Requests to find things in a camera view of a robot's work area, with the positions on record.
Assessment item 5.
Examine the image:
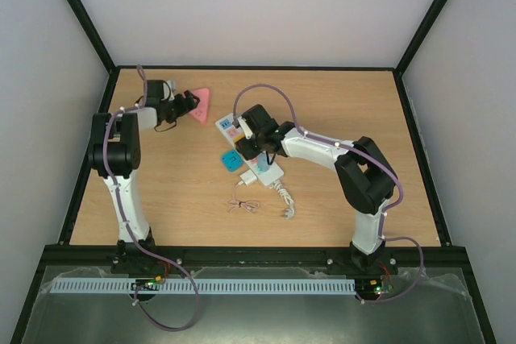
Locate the pink triangular socket adapter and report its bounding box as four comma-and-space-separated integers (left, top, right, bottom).
189, 88, 210, 125

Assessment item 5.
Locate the blue socket adapter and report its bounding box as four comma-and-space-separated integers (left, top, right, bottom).
221, 149, 244, 172

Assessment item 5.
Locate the white power strip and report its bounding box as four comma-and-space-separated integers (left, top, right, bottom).
215, 114, 284, 188

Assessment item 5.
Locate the yellow cube socket adapter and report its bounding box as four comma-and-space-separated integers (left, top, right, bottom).
231, 132, 245, 143

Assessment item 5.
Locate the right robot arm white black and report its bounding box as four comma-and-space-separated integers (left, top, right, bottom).
232, 104, 397, 273

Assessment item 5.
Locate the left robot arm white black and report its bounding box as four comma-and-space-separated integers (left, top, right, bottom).
87, 80, 201, 264

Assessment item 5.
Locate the light blue small plug adapter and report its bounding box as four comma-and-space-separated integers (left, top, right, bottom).
256, 153, 270, 173

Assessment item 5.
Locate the white USB charger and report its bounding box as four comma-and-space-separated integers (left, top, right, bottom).
239, 169, 258, 186

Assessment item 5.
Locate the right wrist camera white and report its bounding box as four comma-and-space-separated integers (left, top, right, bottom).
237, 116, 253, 139

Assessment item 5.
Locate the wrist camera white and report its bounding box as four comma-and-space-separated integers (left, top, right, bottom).
237, 116, 253, 139
163, 80, 176, 101

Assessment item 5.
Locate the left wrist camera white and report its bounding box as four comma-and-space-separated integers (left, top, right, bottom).
163, 80, 176, 101

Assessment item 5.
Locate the pink USB cable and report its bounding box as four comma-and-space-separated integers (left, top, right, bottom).
227, 182, 261, 214

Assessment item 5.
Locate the white power strip cord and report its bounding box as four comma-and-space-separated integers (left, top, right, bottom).
268, 180, 296, 223

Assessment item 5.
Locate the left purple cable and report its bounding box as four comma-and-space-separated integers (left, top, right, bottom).
103, 64, 201, 329

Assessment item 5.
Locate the light blue slotted cable duct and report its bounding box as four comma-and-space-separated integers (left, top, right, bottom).
50, 278, 356, 296

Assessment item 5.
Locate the black frame rail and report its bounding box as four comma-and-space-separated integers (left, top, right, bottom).
37, 244, 470, 276

